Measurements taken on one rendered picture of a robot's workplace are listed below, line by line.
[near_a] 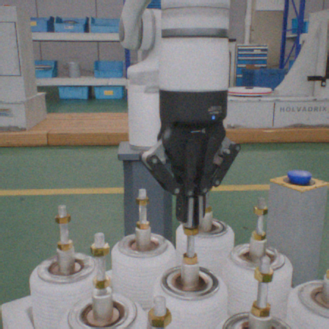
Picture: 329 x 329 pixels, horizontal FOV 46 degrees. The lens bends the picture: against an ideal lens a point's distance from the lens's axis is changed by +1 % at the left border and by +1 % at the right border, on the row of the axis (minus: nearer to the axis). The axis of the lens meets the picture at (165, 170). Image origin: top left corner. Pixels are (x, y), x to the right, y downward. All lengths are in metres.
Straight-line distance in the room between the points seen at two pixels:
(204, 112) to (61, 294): 0.28
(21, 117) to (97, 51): 6.37
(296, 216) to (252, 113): 1.90
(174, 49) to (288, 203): 0.39
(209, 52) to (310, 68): 2.45
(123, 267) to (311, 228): 0.34
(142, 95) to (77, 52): 7.95
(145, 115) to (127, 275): 0.48
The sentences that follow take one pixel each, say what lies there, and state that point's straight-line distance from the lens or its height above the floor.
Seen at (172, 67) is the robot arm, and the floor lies 0.51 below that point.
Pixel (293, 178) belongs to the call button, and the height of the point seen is 0.32.
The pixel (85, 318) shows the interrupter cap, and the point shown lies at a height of 0.25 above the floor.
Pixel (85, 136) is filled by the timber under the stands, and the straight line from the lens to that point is 2.43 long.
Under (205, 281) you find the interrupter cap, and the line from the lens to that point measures 0.51.
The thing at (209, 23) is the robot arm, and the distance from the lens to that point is 0.40.
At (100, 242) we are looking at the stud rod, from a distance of 0.41.
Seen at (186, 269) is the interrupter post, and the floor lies 0.28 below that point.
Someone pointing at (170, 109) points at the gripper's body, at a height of 0.47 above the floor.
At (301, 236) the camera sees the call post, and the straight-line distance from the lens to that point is 0.72.
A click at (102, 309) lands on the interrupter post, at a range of 0.45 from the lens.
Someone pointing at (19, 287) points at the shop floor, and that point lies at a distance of 1.02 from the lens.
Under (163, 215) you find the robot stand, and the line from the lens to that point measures 1.01.
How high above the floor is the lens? 0.52
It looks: 16 degrees down
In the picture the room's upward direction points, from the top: straight up
